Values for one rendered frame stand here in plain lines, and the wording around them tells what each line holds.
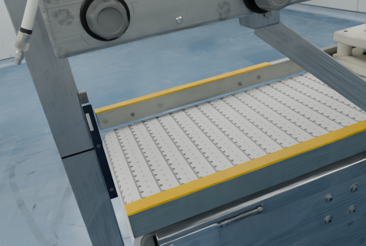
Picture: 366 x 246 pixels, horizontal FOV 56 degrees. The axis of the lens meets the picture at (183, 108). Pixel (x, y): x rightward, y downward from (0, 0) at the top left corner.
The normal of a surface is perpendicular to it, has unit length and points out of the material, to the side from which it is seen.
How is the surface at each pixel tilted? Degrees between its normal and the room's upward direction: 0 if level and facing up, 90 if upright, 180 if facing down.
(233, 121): 0
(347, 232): 90
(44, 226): 0
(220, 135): 0
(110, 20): 90
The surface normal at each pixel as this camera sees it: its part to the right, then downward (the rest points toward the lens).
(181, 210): 0.34, 0.36
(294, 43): -0.24, 0.40
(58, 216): -0.15, -0.89
